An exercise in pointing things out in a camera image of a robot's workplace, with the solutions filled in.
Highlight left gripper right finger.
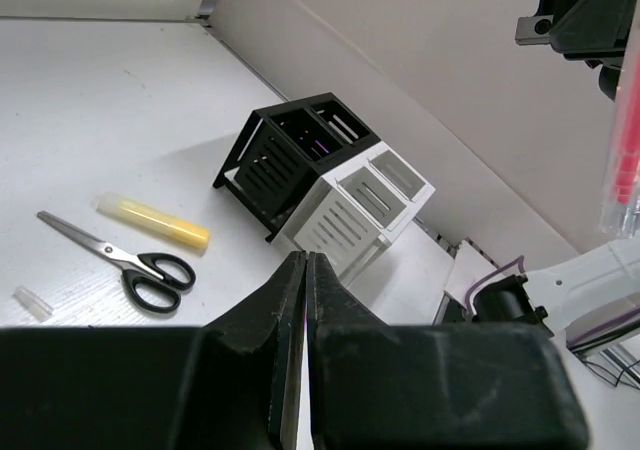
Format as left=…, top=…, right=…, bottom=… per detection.
left=306, top=253, right=590, bottom=449

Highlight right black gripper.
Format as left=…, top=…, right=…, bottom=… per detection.
left=515, top=0, right=636, bottom=101

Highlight red pen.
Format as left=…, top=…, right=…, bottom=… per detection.
left=600, top=38, right=639, bottom=238

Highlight white organizer box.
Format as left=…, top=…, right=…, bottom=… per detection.
left=276, top=141, right=435, bottom=285

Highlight yellow highlighter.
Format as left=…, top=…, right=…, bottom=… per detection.
left=95, top=193, right=211, bottom=253

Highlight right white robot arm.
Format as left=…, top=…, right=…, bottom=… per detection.
left=462, top=0, right=639, bottom=335

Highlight black organizer box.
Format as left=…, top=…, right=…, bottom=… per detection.
left=213, top=93, right=380, bottom=242

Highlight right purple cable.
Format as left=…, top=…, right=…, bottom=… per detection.
left=462, top=255, right=526, bottom=316

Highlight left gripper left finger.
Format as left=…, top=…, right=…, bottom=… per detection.
left=1, top=252, right=306, bottom=449

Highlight black handled scissors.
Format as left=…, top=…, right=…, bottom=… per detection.
left=36, top=211, right=196, bottom=315

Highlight clear pen cap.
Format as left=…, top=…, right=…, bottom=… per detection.
left=13, top=286, right=53, bottom=322

